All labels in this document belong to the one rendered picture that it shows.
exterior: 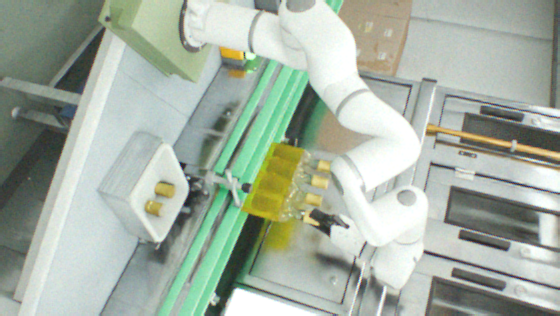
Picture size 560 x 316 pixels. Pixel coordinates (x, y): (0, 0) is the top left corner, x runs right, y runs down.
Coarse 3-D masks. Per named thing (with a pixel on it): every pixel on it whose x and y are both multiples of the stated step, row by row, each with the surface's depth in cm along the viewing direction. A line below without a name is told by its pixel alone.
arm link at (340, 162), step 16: (336, 160) 90; (336, 176) 89; (352, 176) 88; (352, 192) 88; (400, 192) 93; (416, 192) 93; (352, 208) 91; (368, 208) 90; (384, 208) 91; (400, 208) 91; (416, 208) 91; (368, 224) 90; (384, 224) 90; (400, 224) 91; (416, 224) 93; (368, 240) 93; (384, 240) 91; (400, 240) 99; (416, 240) 100
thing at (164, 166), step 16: (160, 160) 118; (176, 160) 117; (144, 176) 105; (160, 176) 125; (176, 176) 123; (144, 192) 120; (176, 192) 127; (144, 208) 122; (176, 208) 125; (144, 224) 111; (160, 224) 122; (160, 240) 119
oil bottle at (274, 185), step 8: (256, 176) 140; (264, 176) 140; (272, 176) 139; (256, 184) 138; (264, 184) 138; (272, 184) 138; (280, 184) 137; (288, 184) 137; (272, 192) 136; (280, 192) 136; (288, 192) 136; (296, 192) 137
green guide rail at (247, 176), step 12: (300, 72) 158; (288, 84) 155; (288, 96) 152; (276, 108) 149; (276, 120) 146; (264, 132) 144; (264, 144) 142; (252, 156) 139; (252, 168) 137; (240, 180) 135; (240, 192) 133
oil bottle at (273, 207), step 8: (256, 192) 136; (264, 192) 136; (248, 200) 135; (256, 200) 135; (264, 200) 135; (272, 200) 134; (280, 200) 134; (288, 200) 135; (248, 208) 136; (256, 208) 134; (264, 208) 133; (272, 208) 133; (280, 208) 133; (288, 208) 133; (264, 216) 137; (272, 216) 135; (280, 216) 133; (288, 216) 134
